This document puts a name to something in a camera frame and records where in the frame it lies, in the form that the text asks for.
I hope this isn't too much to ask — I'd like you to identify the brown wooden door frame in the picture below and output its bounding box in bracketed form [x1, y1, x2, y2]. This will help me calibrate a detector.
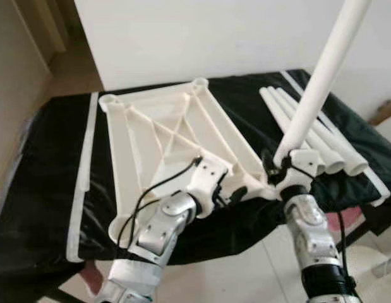
[12, 0, 82, 57]

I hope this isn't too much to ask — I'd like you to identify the white plastic children table top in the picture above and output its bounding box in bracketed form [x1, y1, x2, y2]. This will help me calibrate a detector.
[98, 77, 281, 248]

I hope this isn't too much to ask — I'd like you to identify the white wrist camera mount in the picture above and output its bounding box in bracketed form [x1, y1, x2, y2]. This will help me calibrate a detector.
[274, 148, 322, 193]
[186, 158, 234, 218]

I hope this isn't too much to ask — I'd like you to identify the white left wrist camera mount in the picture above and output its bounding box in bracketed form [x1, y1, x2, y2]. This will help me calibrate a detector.
[186, 158, 234, 218]

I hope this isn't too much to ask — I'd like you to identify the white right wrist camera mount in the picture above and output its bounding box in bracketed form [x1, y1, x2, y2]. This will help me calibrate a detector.
[274, 148, 322, 193]

